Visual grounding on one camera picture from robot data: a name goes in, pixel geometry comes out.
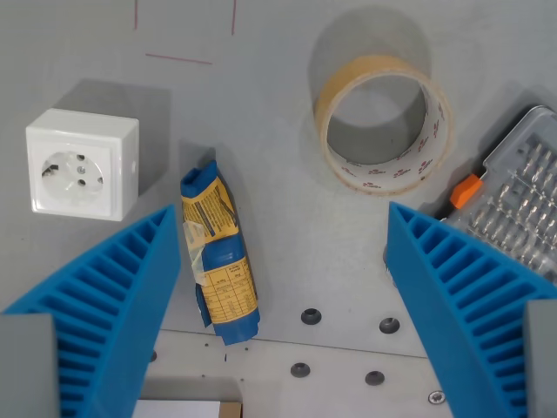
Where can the silver table screw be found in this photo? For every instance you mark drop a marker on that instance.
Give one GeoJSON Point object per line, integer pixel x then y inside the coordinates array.
{"type": "Point", "coordinates": [435, 397]}

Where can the white wall socket box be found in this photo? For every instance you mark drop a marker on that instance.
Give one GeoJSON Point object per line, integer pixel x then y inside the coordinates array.
{"type": "Point", "coordinates": [78, 165]}

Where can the brown cardboard piece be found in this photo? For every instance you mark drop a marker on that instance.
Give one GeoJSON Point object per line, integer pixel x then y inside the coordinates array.
{"type": "Point", "coordinates": [230, 410]}

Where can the clear screwdriver bit case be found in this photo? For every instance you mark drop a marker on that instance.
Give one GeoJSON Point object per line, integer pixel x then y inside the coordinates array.
{"type": "Point", "coordinates": [526, 196]}

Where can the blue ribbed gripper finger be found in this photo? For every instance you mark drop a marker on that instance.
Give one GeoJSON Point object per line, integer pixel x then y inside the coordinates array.
{"type": "Point", "coordinates": [470, 313]}
{"type": "Point", "coordinates": [104, 305]}

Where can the white paper sheet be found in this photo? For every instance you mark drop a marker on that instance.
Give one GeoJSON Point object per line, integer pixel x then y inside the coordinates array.
{"type": "Point", "coordinates": [178, 410]}

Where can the blue and yellow bag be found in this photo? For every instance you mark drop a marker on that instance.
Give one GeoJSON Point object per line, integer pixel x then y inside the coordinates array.
{"type": "Point", "coordinates": [224, 261]}

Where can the beige adhesive tape roll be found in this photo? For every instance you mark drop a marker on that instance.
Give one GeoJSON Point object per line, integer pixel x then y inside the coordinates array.
{"type": "Point", "coordinates": [435, 143]}

